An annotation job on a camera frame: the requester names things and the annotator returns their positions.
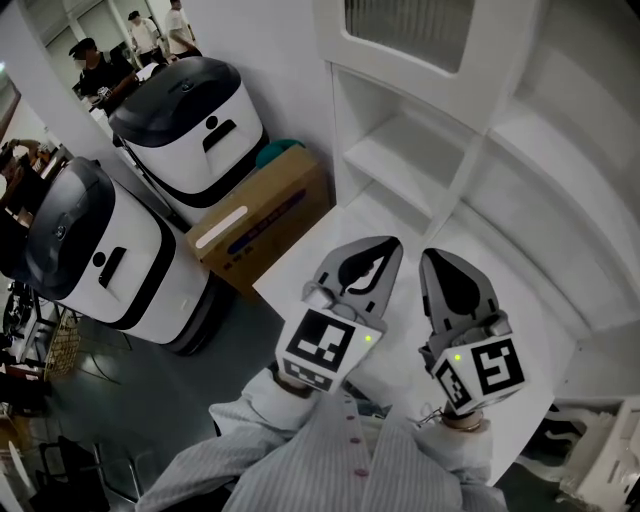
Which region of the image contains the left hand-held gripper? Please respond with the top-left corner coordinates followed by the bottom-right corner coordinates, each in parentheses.
top-left (274, 235), bottom-right (404, 397)

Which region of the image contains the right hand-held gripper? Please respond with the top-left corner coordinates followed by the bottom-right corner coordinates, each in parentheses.
top-left (418, 247), bottom-right (526, 417)

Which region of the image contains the white desk with hutch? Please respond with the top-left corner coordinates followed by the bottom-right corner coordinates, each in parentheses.
top-left (324, 0), bottom-right (640, 344)

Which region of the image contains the white glass cabinet door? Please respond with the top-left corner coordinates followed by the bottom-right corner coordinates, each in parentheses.
top-left (312, 0), bottom-right (545, 137)

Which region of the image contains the person's left forearm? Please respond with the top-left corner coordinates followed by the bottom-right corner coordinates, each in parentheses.
top-left (208, 366), bottom-right (332, 447)

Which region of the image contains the person's right forearm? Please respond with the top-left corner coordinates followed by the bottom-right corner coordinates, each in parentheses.
top-left (411, 408), bottom-right (495, 485)

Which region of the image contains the brown cardboard box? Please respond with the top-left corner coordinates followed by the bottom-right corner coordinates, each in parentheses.
top-left (185, 144), bottom-right (335, 302)

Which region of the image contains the dark wristband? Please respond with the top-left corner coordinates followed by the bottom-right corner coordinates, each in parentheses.
top-left (271, 371), bottom-right (312, 400)

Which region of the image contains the teal round object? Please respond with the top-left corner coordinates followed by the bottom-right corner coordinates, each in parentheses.
top-left (255, 138), bottom-right (306, 170)

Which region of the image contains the white black service robot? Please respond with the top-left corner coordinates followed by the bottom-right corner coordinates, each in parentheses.
top-left (108, 55), bottom-right (267, 227)
top-left (23, 156), bottom-right (215, 357)

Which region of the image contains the person's striped shirt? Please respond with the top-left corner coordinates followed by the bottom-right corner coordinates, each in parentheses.
top-left (133, 388), bottom-right (512, 512)

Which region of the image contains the white ornate furniture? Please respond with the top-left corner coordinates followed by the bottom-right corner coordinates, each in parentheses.
top-left (518, 396), bottom-right (640, 512)

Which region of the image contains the black metal chair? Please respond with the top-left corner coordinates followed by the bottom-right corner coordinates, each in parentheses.
top-left (38, 433), bottom-right (142, 507)

